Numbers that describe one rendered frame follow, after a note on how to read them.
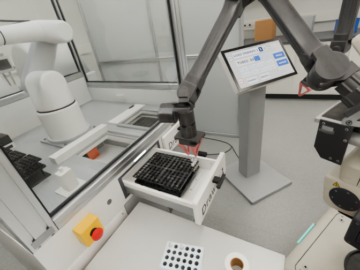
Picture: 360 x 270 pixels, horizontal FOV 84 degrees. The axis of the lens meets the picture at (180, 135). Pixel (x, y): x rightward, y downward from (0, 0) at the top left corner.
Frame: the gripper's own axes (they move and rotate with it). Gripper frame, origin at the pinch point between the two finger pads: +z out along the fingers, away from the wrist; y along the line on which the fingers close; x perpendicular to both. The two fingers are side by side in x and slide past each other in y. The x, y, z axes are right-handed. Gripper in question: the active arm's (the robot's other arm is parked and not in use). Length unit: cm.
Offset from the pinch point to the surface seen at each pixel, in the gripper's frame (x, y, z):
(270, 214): 57, 26, 99
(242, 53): 92, -5, -16
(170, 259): -32.5, 6.3, 15.5
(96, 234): -39.4, -15.4, 6.2
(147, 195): -18.4, -11.6, 9.2
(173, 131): 20.3, -22.5, 5.9
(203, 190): -13.2, 10.4, 3.2
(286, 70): 106, 22, 1
